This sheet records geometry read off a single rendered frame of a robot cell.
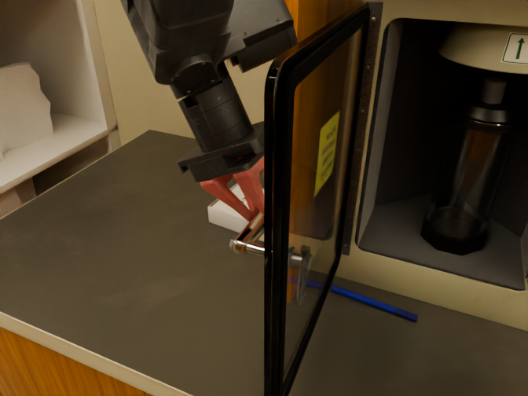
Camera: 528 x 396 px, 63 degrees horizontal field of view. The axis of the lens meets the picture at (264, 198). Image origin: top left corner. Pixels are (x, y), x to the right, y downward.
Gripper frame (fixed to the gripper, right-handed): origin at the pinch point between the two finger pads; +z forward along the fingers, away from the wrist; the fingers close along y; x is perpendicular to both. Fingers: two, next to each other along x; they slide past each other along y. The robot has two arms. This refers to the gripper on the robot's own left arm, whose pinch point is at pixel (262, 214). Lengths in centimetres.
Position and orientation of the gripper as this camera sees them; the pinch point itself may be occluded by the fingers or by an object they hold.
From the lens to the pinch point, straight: 46.9
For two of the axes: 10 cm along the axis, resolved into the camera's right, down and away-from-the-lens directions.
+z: 3.9, 8.6, 3.4
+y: -8.2, 1.6, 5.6
